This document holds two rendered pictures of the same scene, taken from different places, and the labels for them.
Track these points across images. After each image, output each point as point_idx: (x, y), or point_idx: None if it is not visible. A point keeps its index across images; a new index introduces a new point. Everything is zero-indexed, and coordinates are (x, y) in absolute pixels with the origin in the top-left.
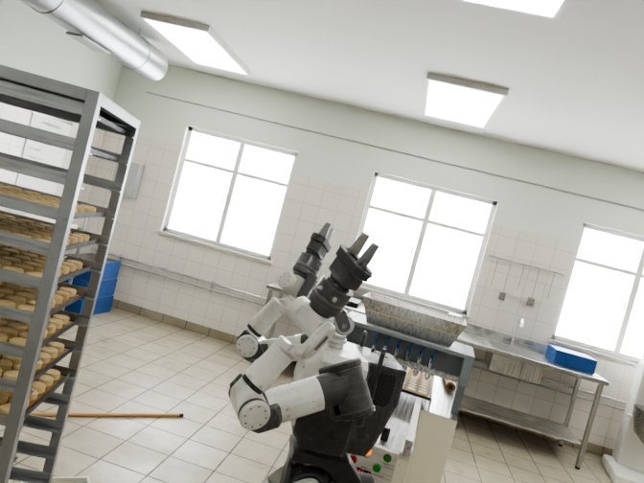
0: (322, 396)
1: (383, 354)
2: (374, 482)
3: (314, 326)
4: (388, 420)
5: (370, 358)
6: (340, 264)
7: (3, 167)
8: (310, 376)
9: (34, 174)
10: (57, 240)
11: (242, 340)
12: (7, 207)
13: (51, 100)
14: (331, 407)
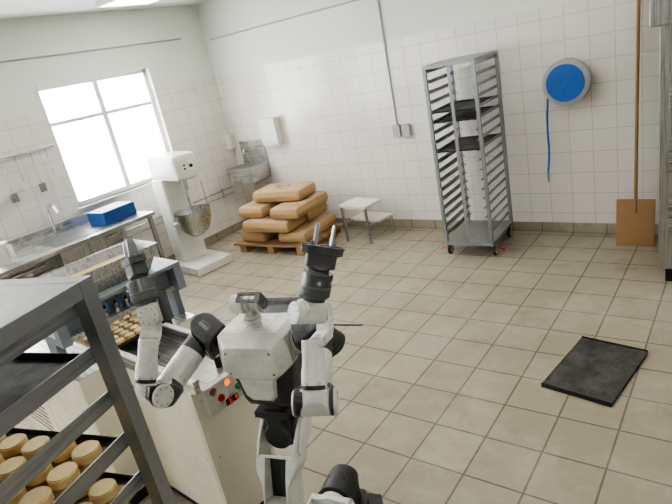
0: (330, 352)
1: None
2: None
3: (325, 312)
4: None
5: (280, 309)
6: (319, 257)
7: (42, 466)
8: (280, 355)
9: (78, 433)
10: (154, 459)
11: (157, 395)
12: (78, 498)
13: (33, 335)
14: None
